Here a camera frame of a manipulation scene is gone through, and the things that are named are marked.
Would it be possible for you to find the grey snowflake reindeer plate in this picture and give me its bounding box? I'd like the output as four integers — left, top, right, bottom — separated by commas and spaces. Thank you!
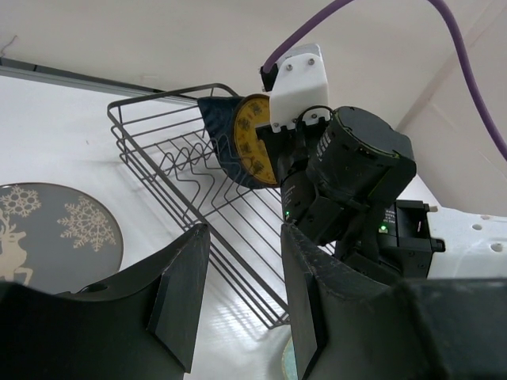
1, 182, 124, 294

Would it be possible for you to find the pale green rectangular plate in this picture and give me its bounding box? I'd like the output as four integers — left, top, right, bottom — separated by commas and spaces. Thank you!
281, 338, 298, 380

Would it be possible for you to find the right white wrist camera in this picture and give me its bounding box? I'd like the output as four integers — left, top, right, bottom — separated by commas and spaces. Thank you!
260, 44, 330, 133

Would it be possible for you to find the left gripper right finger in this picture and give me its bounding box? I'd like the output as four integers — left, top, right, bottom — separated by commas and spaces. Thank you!
281, 224, 506, 379

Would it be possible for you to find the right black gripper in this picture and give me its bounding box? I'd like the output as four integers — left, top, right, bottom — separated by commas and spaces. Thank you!
257, 104, 419, 254

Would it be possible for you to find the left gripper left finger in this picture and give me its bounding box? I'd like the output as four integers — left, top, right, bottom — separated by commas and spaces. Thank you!
1, 223, 210, 379

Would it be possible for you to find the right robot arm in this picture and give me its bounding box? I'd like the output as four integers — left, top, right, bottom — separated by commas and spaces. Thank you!
256, 106, 506, 284

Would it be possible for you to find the dark blue leaf plate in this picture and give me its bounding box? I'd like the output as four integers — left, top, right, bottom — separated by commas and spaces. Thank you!
197, 97, 261, 189

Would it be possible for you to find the yellow patterned round plate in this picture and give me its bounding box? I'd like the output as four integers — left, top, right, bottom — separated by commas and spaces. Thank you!
232, 94, 278, 188

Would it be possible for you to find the grey wire dish rack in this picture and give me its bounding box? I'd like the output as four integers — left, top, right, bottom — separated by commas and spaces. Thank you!
107, 83, 289, 329

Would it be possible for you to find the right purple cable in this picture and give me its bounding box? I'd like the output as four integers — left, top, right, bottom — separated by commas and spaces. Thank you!
265, 0, 507, 162

